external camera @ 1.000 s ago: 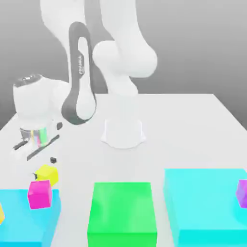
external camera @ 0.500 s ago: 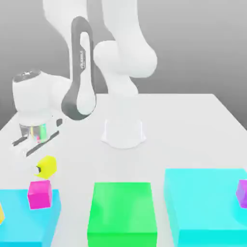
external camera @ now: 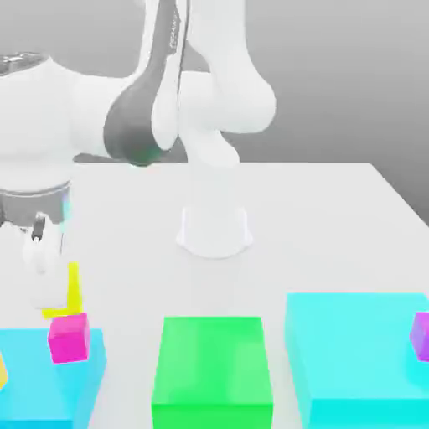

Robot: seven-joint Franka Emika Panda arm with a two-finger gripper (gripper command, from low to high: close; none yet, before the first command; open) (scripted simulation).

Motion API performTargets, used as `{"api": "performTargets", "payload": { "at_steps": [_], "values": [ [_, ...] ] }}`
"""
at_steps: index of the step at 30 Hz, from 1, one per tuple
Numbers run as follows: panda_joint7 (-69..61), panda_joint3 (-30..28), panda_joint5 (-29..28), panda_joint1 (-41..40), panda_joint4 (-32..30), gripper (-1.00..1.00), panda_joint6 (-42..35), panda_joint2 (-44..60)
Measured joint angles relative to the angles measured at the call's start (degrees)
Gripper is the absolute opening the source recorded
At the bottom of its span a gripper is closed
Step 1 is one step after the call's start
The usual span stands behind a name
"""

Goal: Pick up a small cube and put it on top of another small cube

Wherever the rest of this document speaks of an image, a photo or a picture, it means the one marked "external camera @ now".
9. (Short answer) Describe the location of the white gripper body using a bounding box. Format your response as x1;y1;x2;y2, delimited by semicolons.
21;223;70;312

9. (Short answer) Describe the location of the small yellow cube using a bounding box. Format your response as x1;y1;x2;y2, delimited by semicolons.
41;261;85;320

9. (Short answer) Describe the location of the small magenta cube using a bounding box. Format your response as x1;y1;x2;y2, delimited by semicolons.
47;312;92;365

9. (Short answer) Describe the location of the small amber cube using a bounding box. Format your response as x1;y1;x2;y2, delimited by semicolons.
0;353;10;390

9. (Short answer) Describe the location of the small purple cube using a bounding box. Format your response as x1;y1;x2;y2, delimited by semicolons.
409;311;429;363

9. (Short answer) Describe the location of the large sky blue box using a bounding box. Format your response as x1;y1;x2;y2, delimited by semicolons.
0;328;108;429

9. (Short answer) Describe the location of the large green box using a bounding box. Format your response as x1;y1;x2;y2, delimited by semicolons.
151;316;275;429

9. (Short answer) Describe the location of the large cyan box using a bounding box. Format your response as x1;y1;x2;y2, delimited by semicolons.
285;292;429;429

